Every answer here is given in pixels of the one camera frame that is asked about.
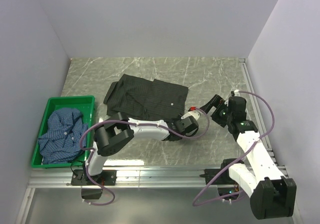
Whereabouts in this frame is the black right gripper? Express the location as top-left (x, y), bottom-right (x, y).
top-left (199, 95), bottom-right (233, 128)

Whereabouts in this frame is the black pinstriped long sleeve shirt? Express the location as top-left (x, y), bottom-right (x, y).
top-left (103, 74), bottom-right (189, 134)

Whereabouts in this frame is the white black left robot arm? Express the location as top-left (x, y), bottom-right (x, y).
top-left (83, 110), bottom-right (201, 185)

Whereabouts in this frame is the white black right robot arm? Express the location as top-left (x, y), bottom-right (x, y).
top-left (201, 90), bottom-right (297, 219)

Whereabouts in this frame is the green plastic tray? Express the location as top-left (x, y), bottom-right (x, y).
top-left (31, 95), bottom-right (95, 168)

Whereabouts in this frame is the blue checked shirt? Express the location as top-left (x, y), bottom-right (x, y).
top-left (37, 108), bottom-right (88, 165)

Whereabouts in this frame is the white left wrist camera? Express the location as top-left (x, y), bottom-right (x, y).
top-left (181, 106), bottom-right (201, 120)

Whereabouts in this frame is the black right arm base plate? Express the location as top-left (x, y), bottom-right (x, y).
top-left (199, 168), bottom-right (227, 185)

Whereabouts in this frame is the aluminium rail frame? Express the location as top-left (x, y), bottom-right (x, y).
top-left (27, 58), bottom-right (292, 224)

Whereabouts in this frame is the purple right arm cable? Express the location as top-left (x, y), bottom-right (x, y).
top-left (191, 90), bottom-right (277, 207)

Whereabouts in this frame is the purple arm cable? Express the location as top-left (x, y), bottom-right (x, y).
top-left (191, 90), bottom-right (277, 207)
top-left (78, 106), bottom-right (211, 205)

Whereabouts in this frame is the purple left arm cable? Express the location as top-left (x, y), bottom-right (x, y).
top-left (78, 106), bottom-right (211, 205)

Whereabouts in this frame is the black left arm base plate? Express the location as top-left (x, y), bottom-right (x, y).
top-left (70, 169), bottom-right (117, 186)

